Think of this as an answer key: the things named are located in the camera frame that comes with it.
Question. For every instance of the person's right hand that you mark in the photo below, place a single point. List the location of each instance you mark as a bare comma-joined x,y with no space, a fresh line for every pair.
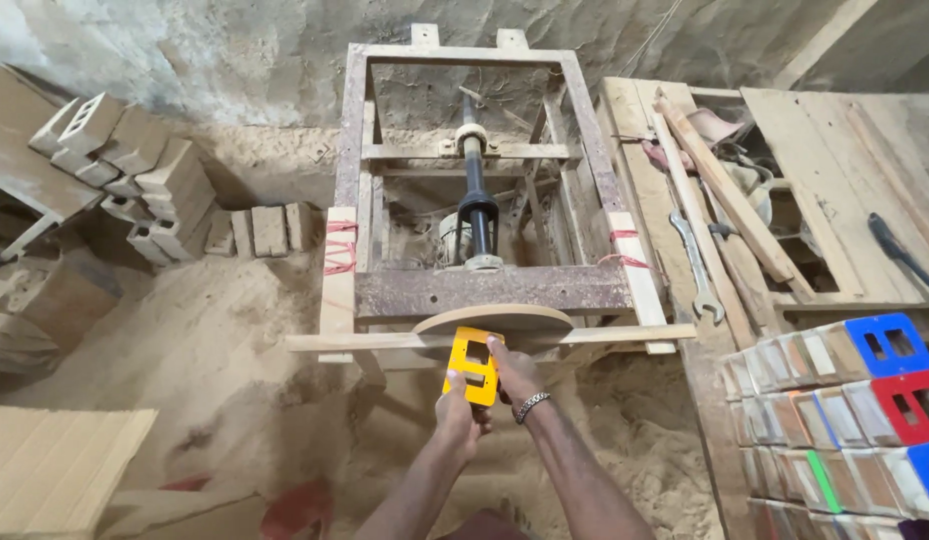
513,375

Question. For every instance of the person's left hand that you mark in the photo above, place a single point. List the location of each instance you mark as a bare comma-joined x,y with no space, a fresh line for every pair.
457,424

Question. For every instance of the person's left fingers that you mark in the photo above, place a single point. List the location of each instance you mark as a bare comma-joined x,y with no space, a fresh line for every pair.
476,420

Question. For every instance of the yellow rectangular switch box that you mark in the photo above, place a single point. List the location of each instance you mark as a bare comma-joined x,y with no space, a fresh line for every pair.
470,364

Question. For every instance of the round wooden sanding disc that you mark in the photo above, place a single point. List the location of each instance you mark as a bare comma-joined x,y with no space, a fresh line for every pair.
502,319

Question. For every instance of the horizontal wooden rest bar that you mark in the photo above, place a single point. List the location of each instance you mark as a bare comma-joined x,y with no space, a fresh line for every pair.
359,342

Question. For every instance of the red cloth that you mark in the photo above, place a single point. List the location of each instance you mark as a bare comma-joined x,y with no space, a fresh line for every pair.
296,510

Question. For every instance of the black shaft with motor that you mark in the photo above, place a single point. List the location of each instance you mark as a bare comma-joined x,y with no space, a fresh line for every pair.
476,202

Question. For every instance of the silver open-end wrench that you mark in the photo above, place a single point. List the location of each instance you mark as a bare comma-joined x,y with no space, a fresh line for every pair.
693,270

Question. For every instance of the row of wooden blocks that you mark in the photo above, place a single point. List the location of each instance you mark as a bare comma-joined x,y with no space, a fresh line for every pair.
262,231

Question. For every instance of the long wooden slat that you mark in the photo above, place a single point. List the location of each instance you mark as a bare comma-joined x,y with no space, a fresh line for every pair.
727,191

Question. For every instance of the wooden workbench with clutter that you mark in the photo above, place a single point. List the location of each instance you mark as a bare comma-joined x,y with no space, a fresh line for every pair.
802,202

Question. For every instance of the heap of unpainted wooden boxes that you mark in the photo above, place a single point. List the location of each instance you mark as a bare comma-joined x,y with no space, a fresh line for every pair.
127,172

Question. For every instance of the rusty metal sanding machine frame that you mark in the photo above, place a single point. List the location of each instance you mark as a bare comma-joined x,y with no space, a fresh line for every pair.
464,225

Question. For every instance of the stack of coloured switch boxes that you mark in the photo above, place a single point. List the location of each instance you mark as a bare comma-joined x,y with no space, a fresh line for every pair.
847,427

